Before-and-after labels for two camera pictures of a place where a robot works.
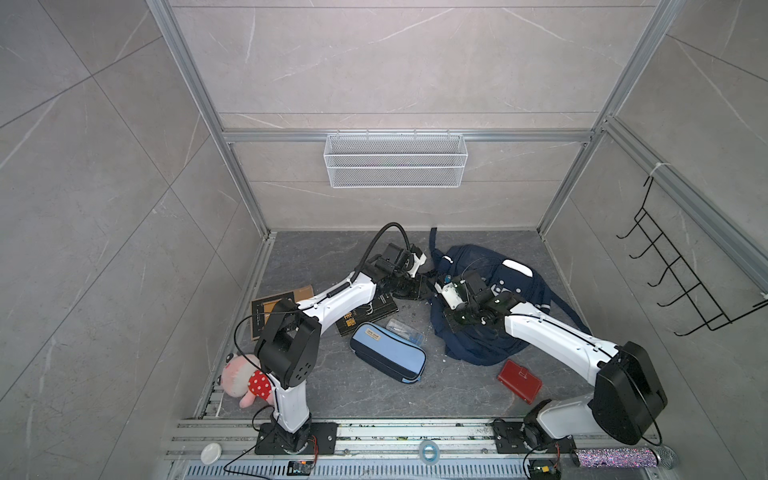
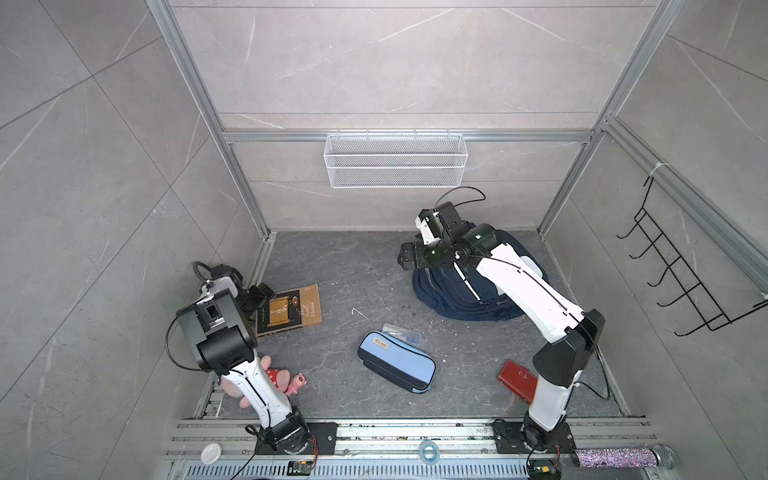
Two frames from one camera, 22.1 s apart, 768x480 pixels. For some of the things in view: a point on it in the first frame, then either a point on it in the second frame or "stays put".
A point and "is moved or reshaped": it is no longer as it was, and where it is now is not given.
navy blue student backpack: (491, 343) is moved or reshaped
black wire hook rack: (704, 304) stays put
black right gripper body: (462, 315) to (433, 255)
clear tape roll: (436, 452) stays put
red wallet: (520, 381) stays put
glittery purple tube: (660, 457) stays put
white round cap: (211, 453) stays put
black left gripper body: (405, 284) to (254, 300)
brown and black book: (262, 309) stays put
